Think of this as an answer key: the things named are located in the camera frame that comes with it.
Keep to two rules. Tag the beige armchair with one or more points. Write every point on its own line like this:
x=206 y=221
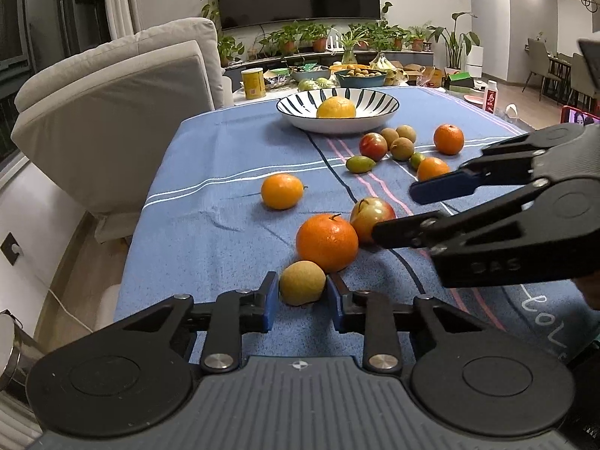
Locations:
x=117 y=103

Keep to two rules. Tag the orange dish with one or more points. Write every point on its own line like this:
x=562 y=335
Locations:
x=344 y=66

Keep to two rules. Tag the green fruits pack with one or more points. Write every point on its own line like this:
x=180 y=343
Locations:
x=307 y=85

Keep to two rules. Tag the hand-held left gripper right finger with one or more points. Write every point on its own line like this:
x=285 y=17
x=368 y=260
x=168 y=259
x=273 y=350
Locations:
x=334 y=308

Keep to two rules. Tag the bunch of bananas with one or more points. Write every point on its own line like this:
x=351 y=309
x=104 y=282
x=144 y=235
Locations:
x=382 y=60

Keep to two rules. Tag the red bottle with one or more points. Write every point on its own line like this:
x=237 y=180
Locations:
x=491 y=98

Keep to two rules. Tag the large red apple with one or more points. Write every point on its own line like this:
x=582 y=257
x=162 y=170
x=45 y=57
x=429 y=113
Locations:
x=370 y=215

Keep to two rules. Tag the small yellow-green fruit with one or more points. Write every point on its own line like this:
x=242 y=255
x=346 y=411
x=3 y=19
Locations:
x=302 y=282

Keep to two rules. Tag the smartphone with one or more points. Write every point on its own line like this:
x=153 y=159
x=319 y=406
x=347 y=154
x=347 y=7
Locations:
x=579 y=117

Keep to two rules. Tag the grey dining chair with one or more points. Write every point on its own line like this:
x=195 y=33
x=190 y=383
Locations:
x=579 y=75
x=539 y=63

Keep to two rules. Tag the white picket planter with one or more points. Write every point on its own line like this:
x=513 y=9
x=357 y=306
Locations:
x=335 y=40

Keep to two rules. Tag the glass vase with plant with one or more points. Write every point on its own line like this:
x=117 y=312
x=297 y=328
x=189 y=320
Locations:
x=349 y=54

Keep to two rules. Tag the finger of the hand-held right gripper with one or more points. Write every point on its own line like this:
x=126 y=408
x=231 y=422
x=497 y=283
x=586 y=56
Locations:
x=398 y=234
x=440 y=190

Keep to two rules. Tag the green box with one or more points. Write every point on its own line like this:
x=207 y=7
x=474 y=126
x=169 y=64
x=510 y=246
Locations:
x=461 y=78

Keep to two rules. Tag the pile of longans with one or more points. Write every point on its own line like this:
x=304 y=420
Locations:
x=361 y=73

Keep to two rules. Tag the striped ceramic bowl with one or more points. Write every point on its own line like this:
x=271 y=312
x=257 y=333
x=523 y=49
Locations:
x=377 y=102

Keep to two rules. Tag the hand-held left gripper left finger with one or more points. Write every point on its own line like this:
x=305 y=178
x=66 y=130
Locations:
x=270 y=304

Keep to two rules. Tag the cardboard box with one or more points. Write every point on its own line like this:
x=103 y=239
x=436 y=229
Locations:
x=433 y=77
x=413 y=70

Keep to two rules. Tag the green guava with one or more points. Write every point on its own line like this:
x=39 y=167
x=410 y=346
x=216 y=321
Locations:
x=326 y=82

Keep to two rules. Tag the large leafy plant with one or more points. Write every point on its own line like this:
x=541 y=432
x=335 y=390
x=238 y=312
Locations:
x=452 y=37

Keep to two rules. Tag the dark window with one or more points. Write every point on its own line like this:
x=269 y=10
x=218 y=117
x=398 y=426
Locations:
x=42 y=9

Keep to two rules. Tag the pink dish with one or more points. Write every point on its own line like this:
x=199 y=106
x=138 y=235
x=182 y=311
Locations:
x=473 y=100

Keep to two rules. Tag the dark wall socket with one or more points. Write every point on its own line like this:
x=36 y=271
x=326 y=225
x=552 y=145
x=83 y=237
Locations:
x=10 y=248

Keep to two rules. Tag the white air purifier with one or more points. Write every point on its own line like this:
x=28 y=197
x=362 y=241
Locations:
x=473 y=61

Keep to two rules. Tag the yellow lemon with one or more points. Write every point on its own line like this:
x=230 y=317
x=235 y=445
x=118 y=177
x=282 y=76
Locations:
x=336 y=108

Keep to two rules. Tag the metal trash can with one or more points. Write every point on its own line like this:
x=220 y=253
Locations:
x=9 y=351

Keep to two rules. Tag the glass candy dish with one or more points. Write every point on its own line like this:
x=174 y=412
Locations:
x=277 y=77

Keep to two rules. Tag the small red apple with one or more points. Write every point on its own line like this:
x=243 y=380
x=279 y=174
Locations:
x=373 y=145

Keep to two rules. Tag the blue bowl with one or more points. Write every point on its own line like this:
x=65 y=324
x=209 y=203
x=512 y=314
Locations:
x=361 y=81

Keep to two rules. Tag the blue striped tablecloth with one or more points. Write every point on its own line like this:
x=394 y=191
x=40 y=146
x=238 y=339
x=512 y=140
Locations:
x=211 y=243

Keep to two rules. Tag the small green fruit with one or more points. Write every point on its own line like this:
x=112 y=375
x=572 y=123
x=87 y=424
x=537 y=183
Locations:
x=415 y=159

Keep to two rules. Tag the oval green fruit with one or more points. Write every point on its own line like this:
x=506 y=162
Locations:
x=360 y=164

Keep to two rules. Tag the large orange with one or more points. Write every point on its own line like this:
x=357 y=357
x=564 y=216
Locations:
x=326 y=242

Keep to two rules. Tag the yellow can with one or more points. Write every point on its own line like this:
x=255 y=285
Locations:
x=253 y=83

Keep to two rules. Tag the brown longan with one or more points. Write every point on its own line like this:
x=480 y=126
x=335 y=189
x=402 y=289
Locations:
x=388 y=136
x=407 y=132
x=402 y=149

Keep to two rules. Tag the potted green plant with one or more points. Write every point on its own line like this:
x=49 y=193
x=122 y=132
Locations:
x=389 y=37
x=286 y=40
x=318 y=37
x=417 y=37
x=229 y=49

